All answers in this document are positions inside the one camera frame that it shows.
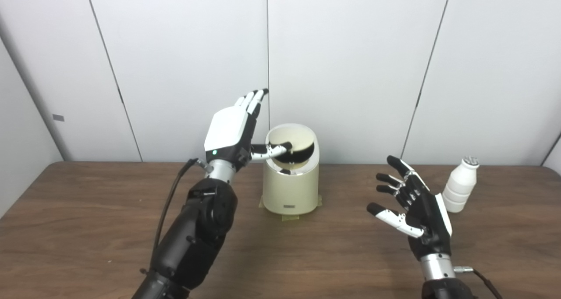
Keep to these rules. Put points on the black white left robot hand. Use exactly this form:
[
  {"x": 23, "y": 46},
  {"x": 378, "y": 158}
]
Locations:
[{"x": 228, "y": 130}]

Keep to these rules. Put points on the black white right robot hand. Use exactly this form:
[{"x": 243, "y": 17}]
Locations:
[{"x": 427, "y": 215}]

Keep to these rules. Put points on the small white plastic bottle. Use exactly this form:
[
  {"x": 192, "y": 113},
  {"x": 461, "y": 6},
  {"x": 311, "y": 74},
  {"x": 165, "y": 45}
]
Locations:
[{"x": 460, "y": 187}]

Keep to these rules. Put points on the cream-colored cylindrical bin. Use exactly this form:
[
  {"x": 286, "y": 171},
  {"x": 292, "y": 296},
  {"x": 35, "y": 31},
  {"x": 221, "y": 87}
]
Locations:
[{"x": 290, "y": 189}]

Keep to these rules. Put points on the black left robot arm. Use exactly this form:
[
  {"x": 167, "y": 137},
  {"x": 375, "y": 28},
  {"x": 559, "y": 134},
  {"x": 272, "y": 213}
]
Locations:
[{"x": 197, "y": 233}]

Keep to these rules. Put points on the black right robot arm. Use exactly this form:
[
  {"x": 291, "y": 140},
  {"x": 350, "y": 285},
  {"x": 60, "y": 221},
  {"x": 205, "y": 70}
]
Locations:
[{"x": 438, "y": 268}]

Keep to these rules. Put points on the yellow masking tape piece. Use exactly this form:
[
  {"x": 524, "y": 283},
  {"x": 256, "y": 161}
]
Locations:
[{"x": 290, "y": 218}]

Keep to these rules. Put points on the small grey wall tag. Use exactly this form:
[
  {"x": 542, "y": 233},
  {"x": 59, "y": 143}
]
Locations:
[{"x": 58, "y": 118}]

